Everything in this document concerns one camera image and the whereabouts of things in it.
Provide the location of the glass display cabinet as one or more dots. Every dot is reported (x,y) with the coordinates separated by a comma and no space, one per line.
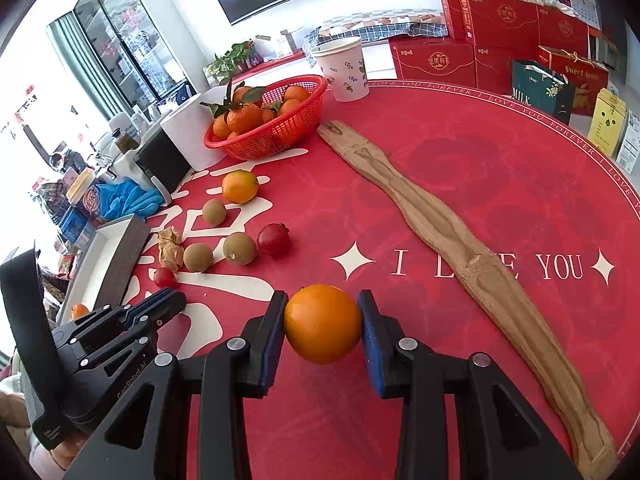
(125,35)

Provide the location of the pile of leafy mandarins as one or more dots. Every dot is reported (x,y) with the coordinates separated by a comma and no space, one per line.
(245,115)

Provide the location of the white paper towel roll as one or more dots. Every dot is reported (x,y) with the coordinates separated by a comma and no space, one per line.
(192,130)

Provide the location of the blue tin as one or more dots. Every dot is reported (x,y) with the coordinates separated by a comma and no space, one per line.
(75,222)

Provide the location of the yellow carton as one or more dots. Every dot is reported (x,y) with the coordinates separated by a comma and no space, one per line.
(605,125)

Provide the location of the red gift box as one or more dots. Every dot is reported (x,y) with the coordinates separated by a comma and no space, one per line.
(500,70)
(562,30)
(432,62)
(500,17)

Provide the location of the dark glass bottle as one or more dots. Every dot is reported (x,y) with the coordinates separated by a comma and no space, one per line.
(125,140)

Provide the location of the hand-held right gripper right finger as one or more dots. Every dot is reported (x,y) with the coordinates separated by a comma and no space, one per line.
(372,355)

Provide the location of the blue checkered cloth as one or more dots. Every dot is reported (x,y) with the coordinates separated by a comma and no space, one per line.
(380,27)

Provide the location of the green potted plant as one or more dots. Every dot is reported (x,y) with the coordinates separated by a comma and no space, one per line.
(230,62)

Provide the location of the white printed carton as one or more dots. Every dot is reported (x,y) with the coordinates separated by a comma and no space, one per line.
(630,140)

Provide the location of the small orange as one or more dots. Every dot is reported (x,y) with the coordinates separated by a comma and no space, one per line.
(80,311)

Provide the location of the floral paper cup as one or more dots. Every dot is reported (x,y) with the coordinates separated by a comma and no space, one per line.
(345,72)

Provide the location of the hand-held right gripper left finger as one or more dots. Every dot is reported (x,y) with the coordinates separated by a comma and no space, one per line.
(274,355)

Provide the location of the large orange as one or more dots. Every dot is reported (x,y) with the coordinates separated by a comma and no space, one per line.
(322,325)

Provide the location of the red plastic basket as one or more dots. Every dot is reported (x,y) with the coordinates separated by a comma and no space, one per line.
(280,140)

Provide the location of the white tissue box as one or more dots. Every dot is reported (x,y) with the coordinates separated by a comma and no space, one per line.
(290,44)

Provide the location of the green curtain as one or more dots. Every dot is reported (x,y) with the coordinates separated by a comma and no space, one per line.
(75,60)

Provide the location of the red cherry tomato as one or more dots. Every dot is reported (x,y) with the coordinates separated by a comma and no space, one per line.
(164,277)

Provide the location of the yellowish orange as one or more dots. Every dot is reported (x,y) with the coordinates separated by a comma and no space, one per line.
(240,187)

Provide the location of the white plastic bottle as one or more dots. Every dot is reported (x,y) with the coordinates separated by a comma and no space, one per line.
(119,124)

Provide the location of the long wooden back scratcher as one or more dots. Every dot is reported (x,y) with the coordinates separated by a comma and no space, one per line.
(430,215)

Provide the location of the small brown kiwi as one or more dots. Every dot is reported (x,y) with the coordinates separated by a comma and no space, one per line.
(198,257)
(240,248)
(214,211)

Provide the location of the grey shallow box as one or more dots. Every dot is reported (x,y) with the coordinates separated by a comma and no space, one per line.
(100,265)

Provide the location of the dark green gift bag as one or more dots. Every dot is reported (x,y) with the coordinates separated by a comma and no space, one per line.
(540,92)

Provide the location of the blue rubber gloves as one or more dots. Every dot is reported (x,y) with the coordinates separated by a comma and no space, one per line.
(130,200)

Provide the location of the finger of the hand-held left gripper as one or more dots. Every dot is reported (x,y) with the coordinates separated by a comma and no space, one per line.
(120,375)
(100,327)

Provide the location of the can with yellow lid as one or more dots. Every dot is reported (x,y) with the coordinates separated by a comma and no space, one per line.
(85,195)

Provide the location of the person's left hand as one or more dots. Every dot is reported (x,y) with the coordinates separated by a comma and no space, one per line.
(62,452)

